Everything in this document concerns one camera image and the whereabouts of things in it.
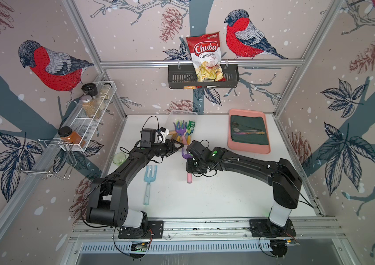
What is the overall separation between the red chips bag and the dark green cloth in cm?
39

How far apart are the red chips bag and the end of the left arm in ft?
1.23

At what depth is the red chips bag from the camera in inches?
32.7

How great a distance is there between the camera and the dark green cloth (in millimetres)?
1091

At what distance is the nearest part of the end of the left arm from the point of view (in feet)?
2.32
